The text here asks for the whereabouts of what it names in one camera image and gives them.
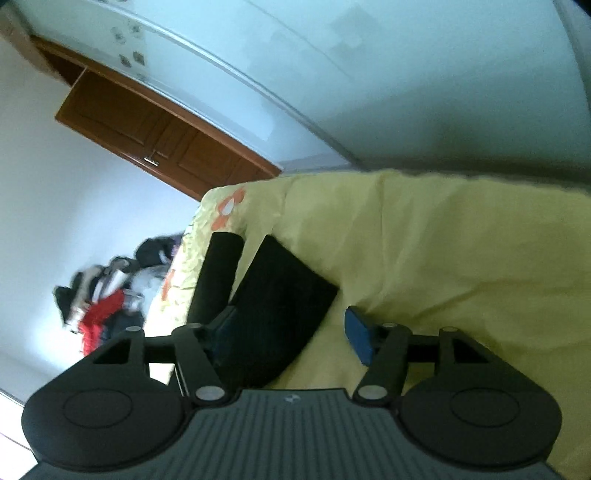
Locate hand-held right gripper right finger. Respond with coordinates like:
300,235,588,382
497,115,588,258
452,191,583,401
344,305,490,408

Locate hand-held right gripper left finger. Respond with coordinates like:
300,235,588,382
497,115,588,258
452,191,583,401
93,309,238,408

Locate black pants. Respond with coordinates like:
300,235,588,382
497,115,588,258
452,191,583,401
187,232,340,389

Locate pile of mixed clothes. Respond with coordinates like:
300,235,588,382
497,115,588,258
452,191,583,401
53,234,185,357

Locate yellow carrot print blanket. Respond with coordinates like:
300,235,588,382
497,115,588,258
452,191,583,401
143,168,591,480

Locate brown wooden door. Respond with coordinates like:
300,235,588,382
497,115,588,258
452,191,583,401
28,34,282,202

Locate small wall stickers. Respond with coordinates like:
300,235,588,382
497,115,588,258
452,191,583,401
108,23,149,81

